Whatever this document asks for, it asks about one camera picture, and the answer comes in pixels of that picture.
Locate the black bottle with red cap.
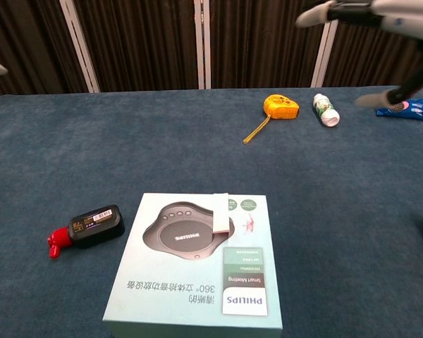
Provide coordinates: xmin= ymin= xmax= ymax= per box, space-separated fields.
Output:
xmin=47 ymin=204 xmax=125 ymax=260

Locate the black curtain screen panel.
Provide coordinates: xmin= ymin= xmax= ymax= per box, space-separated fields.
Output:
xmin=196 ymin=0 xmax=339 ymax=89
xmin=0 ymin=0 xmax=100 ymax=101
xmin=59 ymin=0 xmax=205 ymax=94
xmin=310 ymin=13 xmax=423 ymax=89

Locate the blue cookie packet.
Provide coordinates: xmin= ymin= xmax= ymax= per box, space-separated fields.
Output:
xmin=374 ymin=97 xmax=423 ymax=123

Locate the yellow tape measure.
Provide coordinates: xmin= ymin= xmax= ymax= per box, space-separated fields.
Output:
xmin=243 ymin=93 xmax=300 ymax=145

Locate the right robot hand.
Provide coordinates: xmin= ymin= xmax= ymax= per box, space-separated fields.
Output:
xmin=295 ymin=0 xmax=423 ymax=108

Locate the light blue speaker box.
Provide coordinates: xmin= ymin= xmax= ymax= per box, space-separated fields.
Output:
xmin=102 ymin=192 xmax=283 ymax=338

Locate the blue felt table cover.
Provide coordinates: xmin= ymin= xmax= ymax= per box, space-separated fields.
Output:
xmin=0 ymin=85 xmax=423 ymax=338

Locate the small white plastic bottle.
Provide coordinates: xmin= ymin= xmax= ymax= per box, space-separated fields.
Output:
xmin=312 ymin=93 xmax=341 ymax=128

